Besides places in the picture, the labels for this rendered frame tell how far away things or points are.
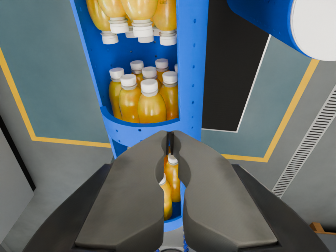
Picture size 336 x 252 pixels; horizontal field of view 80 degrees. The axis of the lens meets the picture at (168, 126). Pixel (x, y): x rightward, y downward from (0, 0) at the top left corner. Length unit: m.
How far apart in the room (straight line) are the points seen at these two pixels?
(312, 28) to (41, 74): 1.91
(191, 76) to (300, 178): 2.46
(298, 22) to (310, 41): 0.06
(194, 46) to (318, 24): 0.34
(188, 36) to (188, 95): 0.12
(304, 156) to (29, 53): 2.73
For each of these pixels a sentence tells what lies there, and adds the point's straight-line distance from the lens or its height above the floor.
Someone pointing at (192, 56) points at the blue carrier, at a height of 1.19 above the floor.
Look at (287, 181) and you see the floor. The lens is 2.77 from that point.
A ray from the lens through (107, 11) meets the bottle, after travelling 0.47.
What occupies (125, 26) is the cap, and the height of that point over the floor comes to 1.13.
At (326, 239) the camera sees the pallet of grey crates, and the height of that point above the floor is 0.21.
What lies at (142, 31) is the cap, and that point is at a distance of 0.43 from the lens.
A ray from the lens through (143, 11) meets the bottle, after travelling 0.41.
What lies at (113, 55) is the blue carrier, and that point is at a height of 1.02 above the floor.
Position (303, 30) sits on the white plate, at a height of 1.04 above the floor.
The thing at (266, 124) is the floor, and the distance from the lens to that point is 2.10.
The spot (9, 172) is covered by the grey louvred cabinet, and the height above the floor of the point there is 0.24.
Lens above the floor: 1.60
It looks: 54 degrees down
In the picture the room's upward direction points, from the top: 174 degrees counter-clockwise
